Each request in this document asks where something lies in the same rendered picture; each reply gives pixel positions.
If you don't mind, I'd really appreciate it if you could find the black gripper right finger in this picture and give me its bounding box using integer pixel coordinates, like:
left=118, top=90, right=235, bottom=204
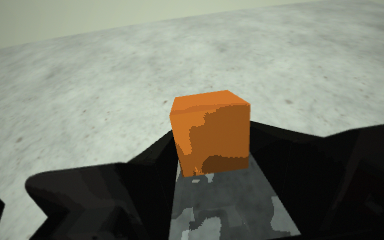
left=249, top=121, right=384, bottom=234

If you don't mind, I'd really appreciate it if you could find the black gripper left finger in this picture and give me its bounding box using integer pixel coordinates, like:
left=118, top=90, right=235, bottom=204
left=25, top=130, right=178, bottom=240

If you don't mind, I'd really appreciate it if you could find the orange block with dark square face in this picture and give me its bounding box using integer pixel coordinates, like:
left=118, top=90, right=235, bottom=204
left=169, top=90, right=251, bottom=178

